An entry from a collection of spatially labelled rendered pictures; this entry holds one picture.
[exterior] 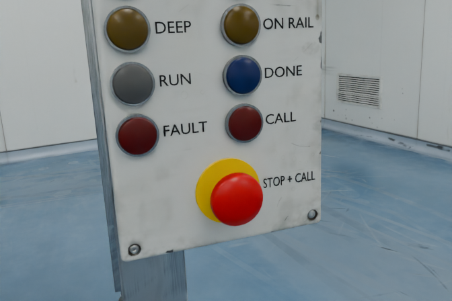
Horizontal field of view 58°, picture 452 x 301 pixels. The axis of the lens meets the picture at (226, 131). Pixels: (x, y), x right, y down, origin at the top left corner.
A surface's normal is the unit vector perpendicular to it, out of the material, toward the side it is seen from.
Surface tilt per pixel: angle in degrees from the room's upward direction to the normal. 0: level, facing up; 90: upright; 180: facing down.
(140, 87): 91
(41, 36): 90
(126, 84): 90
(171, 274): 90
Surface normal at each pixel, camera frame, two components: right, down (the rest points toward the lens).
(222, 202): -0.11, 0.11
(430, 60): -0.89, 0.14
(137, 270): 0.32, 0.19
